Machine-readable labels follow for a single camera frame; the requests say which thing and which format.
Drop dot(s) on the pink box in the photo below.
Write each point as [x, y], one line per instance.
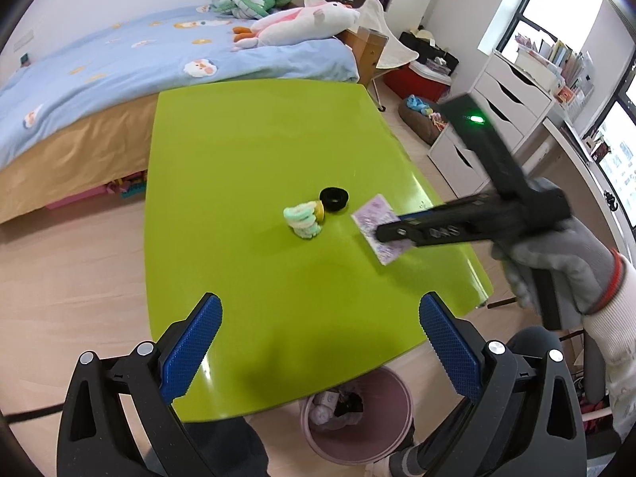
[79, 197]

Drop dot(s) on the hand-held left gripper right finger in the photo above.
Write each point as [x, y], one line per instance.
[449, 343]

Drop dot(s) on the colourful toy blocks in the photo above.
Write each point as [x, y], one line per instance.
[129, 185]

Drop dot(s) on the person's right forearm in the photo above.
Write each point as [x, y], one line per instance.
[616, 348]

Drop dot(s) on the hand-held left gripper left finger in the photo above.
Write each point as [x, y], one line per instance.
[194, 343]

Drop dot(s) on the brown basket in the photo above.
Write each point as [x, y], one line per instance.
[417, 124]

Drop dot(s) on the white folding chair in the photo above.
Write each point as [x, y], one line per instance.
[392, 49]

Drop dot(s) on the blue printed blanket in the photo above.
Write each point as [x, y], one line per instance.
[124, 59]

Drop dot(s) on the wooden nightstand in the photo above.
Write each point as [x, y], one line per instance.
[370, 52]

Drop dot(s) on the bed with tan skirt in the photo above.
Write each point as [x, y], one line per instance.
[64, 169]

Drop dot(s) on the white pink plush toy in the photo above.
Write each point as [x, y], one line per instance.
[298, 22]

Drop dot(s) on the row of books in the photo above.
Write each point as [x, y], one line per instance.
[551, 64]

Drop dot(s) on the person's left leg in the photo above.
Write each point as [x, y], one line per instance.
[223, 449]

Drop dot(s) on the red storage box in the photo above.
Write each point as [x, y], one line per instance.
[415, 84]

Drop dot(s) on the black bag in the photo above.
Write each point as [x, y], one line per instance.
[432, 52]

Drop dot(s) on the person's right hand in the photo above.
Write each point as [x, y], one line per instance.
[576, 258]

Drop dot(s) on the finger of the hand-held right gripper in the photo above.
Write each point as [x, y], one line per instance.
[447, 212]
[437, 234]

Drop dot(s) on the wall switch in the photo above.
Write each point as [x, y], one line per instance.
[23, 39]

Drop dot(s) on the purple printed packet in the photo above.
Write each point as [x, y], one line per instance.
[372, 216]

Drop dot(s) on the white drawer chest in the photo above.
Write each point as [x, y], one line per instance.
[502, 89]

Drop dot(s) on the pink waste bin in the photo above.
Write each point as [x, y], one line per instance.
[357, 439]

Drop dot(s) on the window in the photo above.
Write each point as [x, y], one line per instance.
[556, 0]

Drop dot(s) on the green striped plush toy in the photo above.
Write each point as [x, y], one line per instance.
[263, 2]

